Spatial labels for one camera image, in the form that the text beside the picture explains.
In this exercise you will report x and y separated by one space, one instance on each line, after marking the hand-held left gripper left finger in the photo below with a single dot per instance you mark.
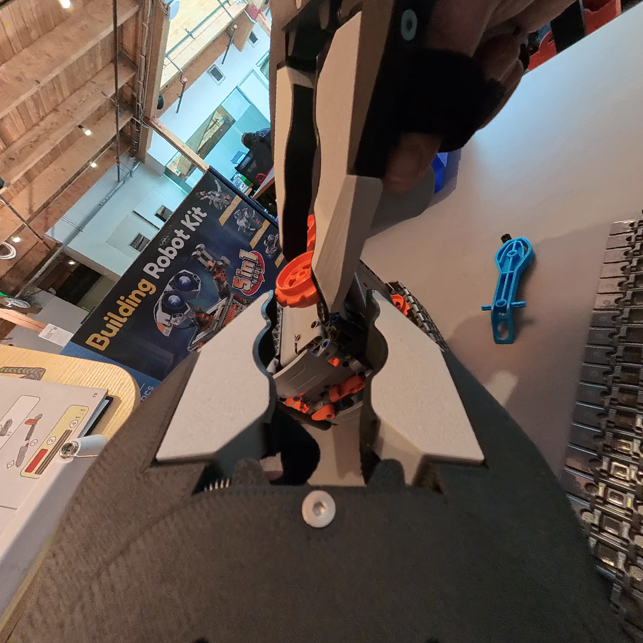
211 402

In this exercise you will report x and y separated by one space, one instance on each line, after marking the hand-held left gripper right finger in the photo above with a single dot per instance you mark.
427 402

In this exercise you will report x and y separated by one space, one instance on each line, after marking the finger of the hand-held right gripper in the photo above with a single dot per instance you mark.
286 151
342 221

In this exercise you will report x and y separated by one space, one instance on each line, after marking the orange gear wheel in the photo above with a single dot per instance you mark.
296 281

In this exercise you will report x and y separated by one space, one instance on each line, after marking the blue plastic bin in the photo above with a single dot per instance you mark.
447 171

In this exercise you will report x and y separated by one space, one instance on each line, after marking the grey toy robot vehicle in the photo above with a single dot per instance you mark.
311 352

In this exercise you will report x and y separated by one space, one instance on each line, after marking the teal plastic wrench tool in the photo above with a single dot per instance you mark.
510 271

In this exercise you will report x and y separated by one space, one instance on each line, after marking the wooden desk riser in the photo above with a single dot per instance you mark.
111 377

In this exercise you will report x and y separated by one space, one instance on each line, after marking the robot kit box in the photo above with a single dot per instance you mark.
151 291

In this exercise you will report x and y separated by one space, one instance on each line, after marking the instruction booklet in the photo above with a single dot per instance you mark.
40 432

